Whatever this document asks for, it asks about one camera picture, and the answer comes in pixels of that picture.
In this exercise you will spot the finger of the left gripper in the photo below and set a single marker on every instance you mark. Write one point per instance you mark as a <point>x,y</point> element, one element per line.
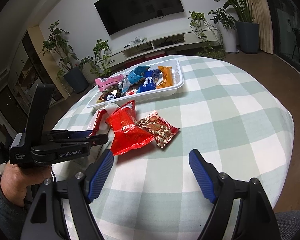
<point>93,140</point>
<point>66,134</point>

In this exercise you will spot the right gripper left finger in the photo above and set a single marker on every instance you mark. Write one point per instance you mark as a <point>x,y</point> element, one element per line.
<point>83,190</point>

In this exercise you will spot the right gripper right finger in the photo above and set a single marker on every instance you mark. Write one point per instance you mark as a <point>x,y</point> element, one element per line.
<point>219,189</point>

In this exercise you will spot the white red snack packet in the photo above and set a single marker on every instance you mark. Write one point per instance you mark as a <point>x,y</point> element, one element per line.
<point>98,123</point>

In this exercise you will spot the black cookie snack packet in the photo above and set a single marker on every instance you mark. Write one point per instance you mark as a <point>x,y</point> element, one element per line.
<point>110,93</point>

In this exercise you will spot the pink cartoon snack packet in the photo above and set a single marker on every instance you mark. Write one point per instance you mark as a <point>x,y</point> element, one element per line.
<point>104,83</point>

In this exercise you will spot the dark blue snack packet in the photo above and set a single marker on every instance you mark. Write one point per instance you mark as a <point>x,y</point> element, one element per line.
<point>150,82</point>

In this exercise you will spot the light blue snack packet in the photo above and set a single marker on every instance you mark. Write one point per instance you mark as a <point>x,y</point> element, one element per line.
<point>135,76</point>

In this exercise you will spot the orange snack bar packet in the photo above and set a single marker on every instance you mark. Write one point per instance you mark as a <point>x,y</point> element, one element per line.
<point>167,78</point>

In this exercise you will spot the left grey sleeve forearm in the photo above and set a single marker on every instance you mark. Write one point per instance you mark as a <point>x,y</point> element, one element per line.
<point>12,218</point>

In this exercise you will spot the left hand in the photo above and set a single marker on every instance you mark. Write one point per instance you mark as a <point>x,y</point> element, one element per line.
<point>14,181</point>

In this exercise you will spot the shiny red snack packet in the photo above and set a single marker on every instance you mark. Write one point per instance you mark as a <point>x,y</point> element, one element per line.
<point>127,134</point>

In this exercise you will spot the left tall plant dark pot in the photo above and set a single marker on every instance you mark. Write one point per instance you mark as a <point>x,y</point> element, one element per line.
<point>68,73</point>

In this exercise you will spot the checkered green white tablecloth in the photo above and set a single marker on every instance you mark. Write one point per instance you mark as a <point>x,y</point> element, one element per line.
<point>231,119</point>

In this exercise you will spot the red nut snack packet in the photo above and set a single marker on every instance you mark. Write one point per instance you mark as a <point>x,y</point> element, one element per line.
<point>162,131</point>

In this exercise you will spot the wooden shelf cabinet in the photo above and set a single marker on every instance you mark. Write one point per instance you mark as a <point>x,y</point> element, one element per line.
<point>30,67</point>

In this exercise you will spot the left plant white pot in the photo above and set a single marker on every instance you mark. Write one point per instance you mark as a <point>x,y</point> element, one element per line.
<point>99,62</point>

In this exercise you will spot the red storage box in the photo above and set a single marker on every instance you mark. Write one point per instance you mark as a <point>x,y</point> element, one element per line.
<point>155,55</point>
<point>134,61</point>

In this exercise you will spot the white plastic tray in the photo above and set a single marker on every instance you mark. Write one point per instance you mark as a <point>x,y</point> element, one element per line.
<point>132,94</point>

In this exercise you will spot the trailing vine plant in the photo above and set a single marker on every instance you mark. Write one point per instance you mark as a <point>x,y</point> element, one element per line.
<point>209,36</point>

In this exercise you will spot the white tv cabinet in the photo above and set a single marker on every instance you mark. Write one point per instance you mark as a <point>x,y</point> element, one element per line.
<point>159,43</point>

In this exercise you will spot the large plant dark pot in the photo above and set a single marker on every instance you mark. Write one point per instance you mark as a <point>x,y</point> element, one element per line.
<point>247,29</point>

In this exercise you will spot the plant in white pot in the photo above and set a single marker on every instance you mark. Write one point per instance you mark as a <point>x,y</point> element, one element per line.
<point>226,25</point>

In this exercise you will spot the beige curtain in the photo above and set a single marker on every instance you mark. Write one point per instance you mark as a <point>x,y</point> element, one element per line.
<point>261,15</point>

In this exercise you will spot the black wall television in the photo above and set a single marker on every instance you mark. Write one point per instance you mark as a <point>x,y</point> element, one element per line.
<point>117,15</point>

